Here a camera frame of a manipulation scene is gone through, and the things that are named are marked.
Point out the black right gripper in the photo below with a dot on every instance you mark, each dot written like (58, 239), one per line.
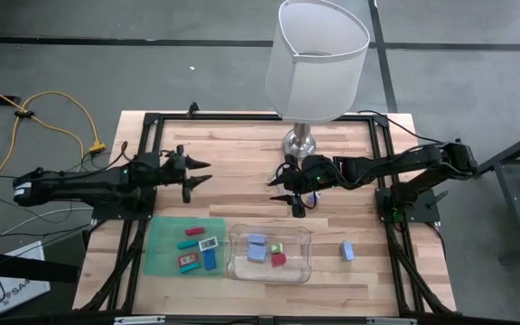
(309, 175)

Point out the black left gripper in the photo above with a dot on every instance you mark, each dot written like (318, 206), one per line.
(174, 169)

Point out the red plastic bar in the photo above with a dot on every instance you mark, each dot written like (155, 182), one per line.
(195, 231)

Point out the green wall charger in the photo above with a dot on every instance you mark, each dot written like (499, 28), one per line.
(276, 248)

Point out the large blue three-port charger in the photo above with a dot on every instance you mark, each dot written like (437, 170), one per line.
(256, 253)

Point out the red wall charger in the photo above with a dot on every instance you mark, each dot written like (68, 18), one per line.
(279, 260)

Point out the white digital clock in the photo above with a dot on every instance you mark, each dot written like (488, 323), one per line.
(208, 244)

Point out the red digital clock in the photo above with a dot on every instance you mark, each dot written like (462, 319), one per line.
(188, 259)

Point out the blue plastic block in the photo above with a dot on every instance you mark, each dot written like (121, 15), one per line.
(209, 259)

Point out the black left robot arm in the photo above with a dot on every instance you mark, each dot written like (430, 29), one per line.
(84, 182)

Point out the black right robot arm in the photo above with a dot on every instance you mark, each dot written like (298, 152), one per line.
(400, 164)

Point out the small black clamp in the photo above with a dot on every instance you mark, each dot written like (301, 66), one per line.
(192, 108)

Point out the clear plastic bin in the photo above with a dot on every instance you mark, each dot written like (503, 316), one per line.
(291, 273)

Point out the green cutting mat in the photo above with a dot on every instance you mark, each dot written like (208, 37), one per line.
(165, 253)

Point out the white shade silver table lamp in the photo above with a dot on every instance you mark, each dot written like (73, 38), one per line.
(314, 67)

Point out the black metal beam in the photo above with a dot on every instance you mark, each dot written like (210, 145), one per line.
(16, 266)

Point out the white printed sign board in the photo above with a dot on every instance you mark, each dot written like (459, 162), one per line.
(16, 289)

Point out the black aluminium table frame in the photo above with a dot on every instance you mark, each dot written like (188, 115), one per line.
(264, 117)

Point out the pale blue wall charger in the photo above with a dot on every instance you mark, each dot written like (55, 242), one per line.
(347, 251)

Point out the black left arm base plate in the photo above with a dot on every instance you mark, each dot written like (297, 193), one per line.
(106, 213)

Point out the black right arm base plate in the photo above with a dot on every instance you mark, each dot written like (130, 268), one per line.
(418, 214)

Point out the silver metal bracket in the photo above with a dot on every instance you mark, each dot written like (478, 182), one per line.
(138, 320)
(391, 321)

